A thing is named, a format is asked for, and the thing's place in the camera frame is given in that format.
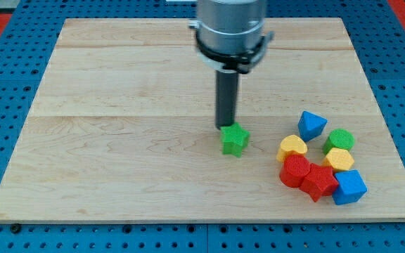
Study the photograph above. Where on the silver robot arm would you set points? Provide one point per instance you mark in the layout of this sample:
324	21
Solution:
229	38

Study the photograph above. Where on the yellow hexagon block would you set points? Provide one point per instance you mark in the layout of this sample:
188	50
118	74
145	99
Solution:
339	160

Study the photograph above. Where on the green star block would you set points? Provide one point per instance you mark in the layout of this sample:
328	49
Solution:
234	139

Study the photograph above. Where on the blue cube block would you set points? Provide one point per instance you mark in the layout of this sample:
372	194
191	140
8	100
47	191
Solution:
351	187

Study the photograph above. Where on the blue triangle block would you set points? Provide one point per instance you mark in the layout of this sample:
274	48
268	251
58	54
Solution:
311	125

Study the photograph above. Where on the yellow heart block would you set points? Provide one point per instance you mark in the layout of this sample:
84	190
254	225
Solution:
291	145

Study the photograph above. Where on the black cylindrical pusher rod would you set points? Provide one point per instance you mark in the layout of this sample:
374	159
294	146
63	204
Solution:
225	99

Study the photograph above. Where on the red star block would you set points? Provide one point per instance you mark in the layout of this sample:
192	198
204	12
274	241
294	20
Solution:
319	182

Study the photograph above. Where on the wooden board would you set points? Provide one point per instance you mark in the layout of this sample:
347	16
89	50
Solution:
121	130

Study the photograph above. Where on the green cylinder block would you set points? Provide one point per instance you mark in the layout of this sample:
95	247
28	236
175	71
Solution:
339	138

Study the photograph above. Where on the red cylinder block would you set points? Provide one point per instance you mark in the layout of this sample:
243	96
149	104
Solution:
295	168

